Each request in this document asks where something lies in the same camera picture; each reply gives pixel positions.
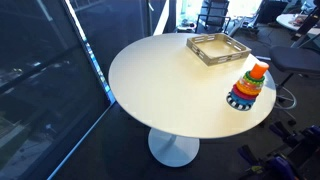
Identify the wooden slotted tray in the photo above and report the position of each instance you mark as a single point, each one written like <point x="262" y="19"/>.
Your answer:
<point x="216" y="50"/>

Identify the black office chair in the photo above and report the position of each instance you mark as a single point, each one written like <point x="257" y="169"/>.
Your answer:
<point x="213" y="13"/>

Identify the black clamp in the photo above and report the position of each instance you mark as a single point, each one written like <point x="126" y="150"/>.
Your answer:
<point x="281" y="131"/>

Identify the black padded stool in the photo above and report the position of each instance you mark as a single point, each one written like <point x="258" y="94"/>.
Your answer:
<point x="295" y="60"/>

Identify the white round side table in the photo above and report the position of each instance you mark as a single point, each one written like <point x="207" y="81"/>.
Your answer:
<point x="288" y="20"/>

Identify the black slanted stand leg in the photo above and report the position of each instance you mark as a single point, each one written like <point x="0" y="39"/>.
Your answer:
<point x="305" y="28"/>

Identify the white table pedestal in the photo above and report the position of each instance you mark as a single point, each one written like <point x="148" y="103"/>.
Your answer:
<point x="173" y="150"/>

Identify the light window frame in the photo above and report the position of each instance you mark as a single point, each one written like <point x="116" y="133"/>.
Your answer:
<point x="100" y="71"/>

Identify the orange post with striped base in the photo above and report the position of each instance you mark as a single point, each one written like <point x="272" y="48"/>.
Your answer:
<point x="259" y="70"/>

